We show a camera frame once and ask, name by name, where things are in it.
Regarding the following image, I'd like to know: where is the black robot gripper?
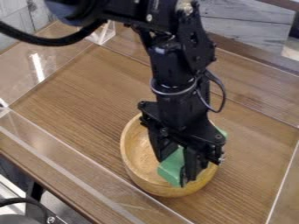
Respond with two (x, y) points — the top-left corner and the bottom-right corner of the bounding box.
(136, 86), (229, 188)

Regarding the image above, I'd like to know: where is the green rectangular block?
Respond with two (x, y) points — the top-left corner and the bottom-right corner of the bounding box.
(150, 123), (229, 188)

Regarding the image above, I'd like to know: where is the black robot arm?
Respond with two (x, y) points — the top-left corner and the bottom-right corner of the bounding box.
(46, 0), (227, 187)

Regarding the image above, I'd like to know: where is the brown wooden bowl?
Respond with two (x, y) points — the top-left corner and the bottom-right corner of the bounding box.
(120, 114), (219, 198)

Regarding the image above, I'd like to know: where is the black table leg frame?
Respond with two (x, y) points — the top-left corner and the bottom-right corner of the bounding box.
(24, 181), (70, 224)

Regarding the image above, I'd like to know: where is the clear acrylic corner bracket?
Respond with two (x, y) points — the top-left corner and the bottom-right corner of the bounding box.
(86, 21), (116, 46)

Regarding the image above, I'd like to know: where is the black cable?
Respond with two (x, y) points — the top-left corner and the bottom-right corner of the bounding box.
(0, 18), (107, 47)

